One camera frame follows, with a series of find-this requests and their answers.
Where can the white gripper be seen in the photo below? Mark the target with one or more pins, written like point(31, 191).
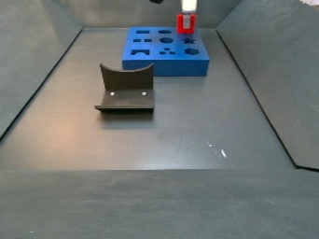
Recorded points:
point(188, 8)

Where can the red square-circle peg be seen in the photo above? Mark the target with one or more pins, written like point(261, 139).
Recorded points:
point(192, 23)

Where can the blue shape-sorting block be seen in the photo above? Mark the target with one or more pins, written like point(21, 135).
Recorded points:
point(176, 54)

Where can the black curved holder stand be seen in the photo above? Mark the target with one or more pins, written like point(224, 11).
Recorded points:
point(128, 89)

